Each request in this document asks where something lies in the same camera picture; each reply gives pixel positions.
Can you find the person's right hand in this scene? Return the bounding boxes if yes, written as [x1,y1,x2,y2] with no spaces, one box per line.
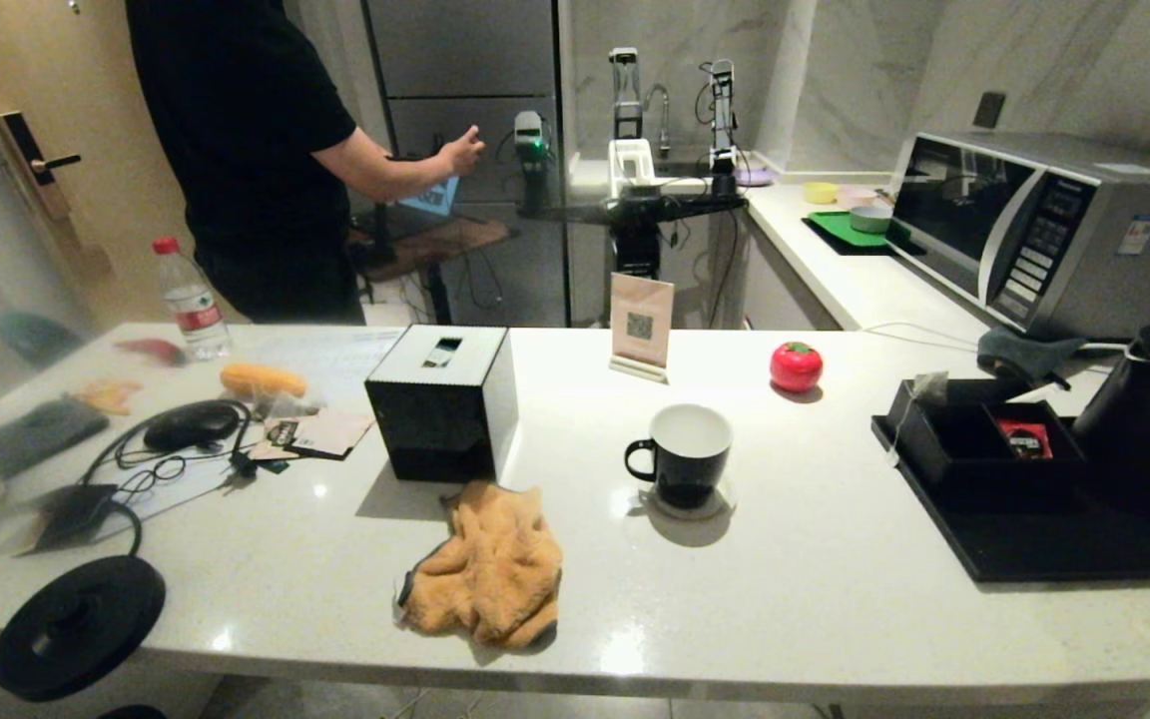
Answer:
[438,125,486,179]

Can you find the person's right forearm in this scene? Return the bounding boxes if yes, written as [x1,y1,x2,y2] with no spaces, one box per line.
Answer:
[313,128,451,204]

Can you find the white tea bag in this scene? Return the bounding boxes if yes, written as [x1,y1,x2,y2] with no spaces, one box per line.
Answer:
[882,371,948,468]

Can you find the laptop with blue screen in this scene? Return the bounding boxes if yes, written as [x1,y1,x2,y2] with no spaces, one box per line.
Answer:
[397,175,461,219]

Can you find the grey device green light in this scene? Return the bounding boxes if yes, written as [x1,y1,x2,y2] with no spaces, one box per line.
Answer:
[513,111,548,211]

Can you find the brown wooden side table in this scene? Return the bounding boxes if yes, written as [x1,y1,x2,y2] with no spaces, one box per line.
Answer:
[350,216,521,326]

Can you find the grey refrigerator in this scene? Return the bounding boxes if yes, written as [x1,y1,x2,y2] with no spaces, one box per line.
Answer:
[365,0,571,329]

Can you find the white plastic stand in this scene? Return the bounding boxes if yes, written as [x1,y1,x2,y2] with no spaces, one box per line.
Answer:
[607,138,658,201]

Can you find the black teleoperation rig stand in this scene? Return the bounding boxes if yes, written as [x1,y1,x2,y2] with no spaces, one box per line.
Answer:
[517,192,748,283]

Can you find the chrome faucet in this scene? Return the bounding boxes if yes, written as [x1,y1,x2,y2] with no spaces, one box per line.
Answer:
[643,85,672,161]

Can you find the person in black shirt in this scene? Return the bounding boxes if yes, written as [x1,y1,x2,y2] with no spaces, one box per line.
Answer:
[124,0,368,326]

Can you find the beige QR code sign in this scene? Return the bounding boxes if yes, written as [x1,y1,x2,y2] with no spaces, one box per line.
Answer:
[608,274,676,385]

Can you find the black white tissue box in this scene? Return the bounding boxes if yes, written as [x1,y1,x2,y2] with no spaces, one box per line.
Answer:
[364,325,520,484]

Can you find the yellow corn cob toy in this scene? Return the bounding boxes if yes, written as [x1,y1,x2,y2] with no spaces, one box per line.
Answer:
[221,363,309,400]

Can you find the beige paper card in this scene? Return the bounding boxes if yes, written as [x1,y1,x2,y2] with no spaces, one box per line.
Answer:
[290,411,376,460]

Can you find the clear water bottle red cap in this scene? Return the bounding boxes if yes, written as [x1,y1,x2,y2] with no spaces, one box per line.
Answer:
[152,237,233,362]

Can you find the red chili pepper toy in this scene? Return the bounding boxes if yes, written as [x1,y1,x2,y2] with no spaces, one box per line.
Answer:
[116,340,189,367]

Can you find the black computer mouse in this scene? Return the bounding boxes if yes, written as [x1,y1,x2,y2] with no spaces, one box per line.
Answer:
[144,401,245,452]

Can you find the beige wooden door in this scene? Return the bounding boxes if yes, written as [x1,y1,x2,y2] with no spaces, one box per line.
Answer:
[0,0,197,323]

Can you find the green cutting mat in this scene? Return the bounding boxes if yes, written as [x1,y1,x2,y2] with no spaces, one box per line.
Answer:
[801,210,910,257]

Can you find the black mug white inside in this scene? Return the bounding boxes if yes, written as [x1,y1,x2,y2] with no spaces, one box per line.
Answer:
[624,403,734,510]

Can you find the red tomato-shaped timer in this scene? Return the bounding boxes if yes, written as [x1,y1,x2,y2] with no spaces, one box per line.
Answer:
[770,342,825,393]

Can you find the orange microfibre cloth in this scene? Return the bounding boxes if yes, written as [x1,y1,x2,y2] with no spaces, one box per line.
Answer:
[397,480,564,651]

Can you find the small orange rag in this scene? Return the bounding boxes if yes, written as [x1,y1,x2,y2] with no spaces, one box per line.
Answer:
[74,377,145,415]

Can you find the round white coaster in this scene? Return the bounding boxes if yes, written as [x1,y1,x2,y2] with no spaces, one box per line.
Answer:
[647,479,738,521]

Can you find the teal cloth bundle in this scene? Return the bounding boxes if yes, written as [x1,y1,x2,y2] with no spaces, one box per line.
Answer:
[0,312,85,365]

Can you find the dark grey wallet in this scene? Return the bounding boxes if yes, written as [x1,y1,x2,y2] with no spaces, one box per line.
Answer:
[0,397,112,478]

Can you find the black compartment organizer box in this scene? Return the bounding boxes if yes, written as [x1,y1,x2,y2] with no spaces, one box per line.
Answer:
[884,377,1087,505]

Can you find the dark grey cloth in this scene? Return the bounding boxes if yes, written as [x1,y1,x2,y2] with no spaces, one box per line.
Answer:
[976,327,1087,385]

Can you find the black round kettle base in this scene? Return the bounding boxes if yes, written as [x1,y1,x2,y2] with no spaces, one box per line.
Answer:
[0,555,167,702]

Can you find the red sachet packet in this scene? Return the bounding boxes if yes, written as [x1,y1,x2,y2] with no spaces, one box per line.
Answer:
[996,419,1052,460]

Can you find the silver microwave oven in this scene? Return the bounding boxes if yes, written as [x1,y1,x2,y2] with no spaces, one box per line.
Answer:
[889,130,1150,343]

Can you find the black rectangular tray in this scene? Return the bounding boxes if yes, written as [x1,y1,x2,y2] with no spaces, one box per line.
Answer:
[869,414,1150,582]

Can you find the black door lock handle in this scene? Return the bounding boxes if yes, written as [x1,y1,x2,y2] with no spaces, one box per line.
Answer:
[0,112,84,223]

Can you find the thin black mouse cable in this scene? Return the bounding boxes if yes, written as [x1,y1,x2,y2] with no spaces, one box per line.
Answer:
[84,399,257,500]

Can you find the white power cable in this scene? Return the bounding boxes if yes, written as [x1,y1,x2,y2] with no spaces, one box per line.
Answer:
[860,322,1135,357]

